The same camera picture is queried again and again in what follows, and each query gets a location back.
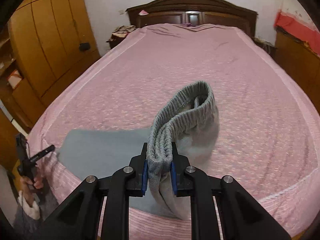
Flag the pile of clothes on nightstand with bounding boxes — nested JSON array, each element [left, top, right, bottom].
[[106, 25, 136, 49]]

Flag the wooden cabinet under window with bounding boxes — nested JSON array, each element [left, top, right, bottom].
[[274, 28, 320, 111]]

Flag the pink item on headboard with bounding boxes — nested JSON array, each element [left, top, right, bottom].
[[138, 10, 149, 16]]

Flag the dark wooden headboard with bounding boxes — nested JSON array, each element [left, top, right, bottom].
[[126, 0, 258, 38]]

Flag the grey pants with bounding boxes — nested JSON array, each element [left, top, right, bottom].
[[58, 81, 219, 220]]

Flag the black wardrobe knob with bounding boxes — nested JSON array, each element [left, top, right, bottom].
[[79, 42, 91, 51]]

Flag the red and white curtain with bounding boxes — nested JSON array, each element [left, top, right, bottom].
[[274, 0, 319, 55]]

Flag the pink floral bedspread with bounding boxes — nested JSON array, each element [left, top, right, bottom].
[[28, 24, 319, 236]]

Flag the wooden wardrobe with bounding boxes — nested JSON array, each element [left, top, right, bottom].
[[1, 0, 100, 170]]

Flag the person's left hand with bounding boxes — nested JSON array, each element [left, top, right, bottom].
[[20, 174, 43, 207]]

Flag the grey fuzzy sleeve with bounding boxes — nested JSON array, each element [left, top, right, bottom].
[[13, 184, 58, 239]]

